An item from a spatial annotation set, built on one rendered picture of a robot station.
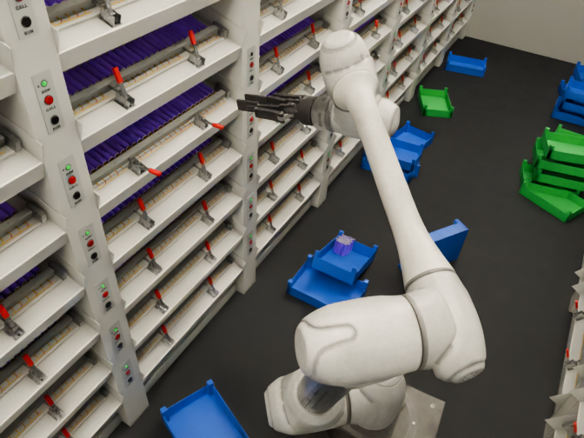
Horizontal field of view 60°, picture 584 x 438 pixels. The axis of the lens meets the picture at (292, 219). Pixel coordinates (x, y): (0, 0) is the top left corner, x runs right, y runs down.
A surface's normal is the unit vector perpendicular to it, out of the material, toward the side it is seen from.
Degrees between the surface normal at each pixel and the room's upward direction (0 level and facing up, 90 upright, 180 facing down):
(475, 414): 0
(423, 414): 2
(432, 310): 11
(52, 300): 18
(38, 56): 90
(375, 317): 8
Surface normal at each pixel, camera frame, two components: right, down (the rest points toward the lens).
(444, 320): 0.25, -0.51
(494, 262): 0.06, -0.74
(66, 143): 0.86, 0.37
